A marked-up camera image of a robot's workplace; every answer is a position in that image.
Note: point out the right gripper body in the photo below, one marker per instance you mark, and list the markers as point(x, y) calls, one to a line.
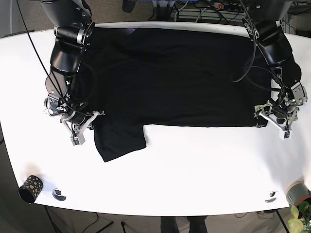
point(77, 123)

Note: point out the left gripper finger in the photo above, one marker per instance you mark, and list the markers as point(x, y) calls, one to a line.
point(261, 122)

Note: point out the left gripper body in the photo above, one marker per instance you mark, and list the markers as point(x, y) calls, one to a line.
point(279, 114)

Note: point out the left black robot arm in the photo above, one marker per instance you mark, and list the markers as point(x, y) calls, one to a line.
point(262, 22)

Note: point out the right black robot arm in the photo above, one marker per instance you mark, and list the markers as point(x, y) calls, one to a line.
point(73, 28)

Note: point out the grey tape roll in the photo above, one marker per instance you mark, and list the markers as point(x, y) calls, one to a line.
point(298, 192)

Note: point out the black gold-dotted cup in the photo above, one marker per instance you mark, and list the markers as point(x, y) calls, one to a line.
point(31, 189)

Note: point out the green potted plant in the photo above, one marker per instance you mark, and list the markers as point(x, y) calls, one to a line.
point(300, 222)

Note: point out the left table cable grommet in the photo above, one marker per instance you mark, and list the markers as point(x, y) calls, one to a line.
point(57, 194)

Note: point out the table cable grommet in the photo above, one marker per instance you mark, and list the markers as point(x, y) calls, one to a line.
point(57, 194)
point(271, 197)

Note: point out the right table cable grommet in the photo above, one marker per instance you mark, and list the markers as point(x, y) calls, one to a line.
point(271, 197)

